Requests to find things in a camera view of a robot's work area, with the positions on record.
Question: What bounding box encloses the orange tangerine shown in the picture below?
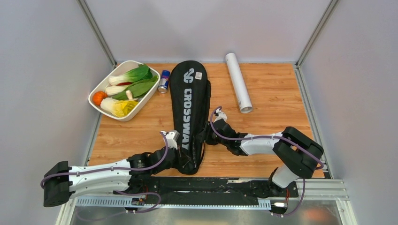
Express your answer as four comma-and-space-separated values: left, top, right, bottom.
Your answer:
92, 91, 108, 106

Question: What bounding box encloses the beige mushroom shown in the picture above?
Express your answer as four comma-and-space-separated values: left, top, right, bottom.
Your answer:
125, 90, 134, 101

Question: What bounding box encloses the red chili pepper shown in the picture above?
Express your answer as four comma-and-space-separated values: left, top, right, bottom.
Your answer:
117, 82, 133, 86

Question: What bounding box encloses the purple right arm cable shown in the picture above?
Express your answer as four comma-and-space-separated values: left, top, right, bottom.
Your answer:
210, 106, 325, 217

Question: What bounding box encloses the right aluminium frame post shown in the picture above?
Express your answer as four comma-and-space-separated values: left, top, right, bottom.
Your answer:
296, 0, 339, 68

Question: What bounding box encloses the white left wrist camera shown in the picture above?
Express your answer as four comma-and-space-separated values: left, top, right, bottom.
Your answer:
160, 130, 180, 150

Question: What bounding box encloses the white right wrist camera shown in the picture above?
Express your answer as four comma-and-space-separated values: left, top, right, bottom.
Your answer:
213, 106, 228, 122

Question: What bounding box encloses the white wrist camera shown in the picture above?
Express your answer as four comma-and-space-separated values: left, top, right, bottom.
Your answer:
213, 106, 228, 122
160, 130, 180, 150

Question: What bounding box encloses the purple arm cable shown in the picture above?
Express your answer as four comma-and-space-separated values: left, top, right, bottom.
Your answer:
210, 106, 325, 217
40, 132, 170, 223

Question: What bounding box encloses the black Crossway racket bag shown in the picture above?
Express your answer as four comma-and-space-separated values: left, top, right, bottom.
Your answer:
169, 60, 211, 175

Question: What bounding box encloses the green bok choy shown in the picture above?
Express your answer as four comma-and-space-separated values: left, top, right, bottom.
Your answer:
105, 76, 158, 100
108, 64, 153, 86

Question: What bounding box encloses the yellow napa cabbage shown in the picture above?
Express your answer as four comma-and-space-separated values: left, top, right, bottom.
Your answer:
100, 97, 138, 118

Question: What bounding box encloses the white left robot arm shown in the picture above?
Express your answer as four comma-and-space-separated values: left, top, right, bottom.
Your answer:
40, 147, 191, 207

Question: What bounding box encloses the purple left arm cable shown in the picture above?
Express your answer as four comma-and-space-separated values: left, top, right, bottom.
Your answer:
40, 132, 170, 223

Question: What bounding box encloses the silver blue drink can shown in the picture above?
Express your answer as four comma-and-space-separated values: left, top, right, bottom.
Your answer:
158, 70, 170, 93

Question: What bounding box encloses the aluminium frame post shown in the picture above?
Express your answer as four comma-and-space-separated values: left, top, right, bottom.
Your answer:
296, 0, 339, 68
77, 0, 117, 68

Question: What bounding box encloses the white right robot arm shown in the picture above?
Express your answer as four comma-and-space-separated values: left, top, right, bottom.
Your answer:
200, 119, 324, 196

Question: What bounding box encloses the green bok choy lower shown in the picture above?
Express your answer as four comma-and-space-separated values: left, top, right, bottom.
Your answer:
105, 76, 158, 100

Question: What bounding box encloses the green bok choy top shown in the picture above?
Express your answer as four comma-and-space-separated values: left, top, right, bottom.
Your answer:
108, 64, 153, 86

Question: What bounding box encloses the left aluminium frame post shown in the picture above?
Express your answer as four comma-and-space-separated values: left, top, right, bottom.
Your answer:
77, 0, 117, 68

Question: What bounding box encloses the white oval vegetable basket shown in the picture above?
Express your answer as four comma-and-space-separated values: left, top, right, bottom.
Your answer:
88, 60, 161, 122

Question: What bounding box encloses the white shuttlecock tube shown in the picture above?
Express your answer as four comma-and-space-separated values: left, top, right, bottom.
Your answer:
225, 52, 253, 113

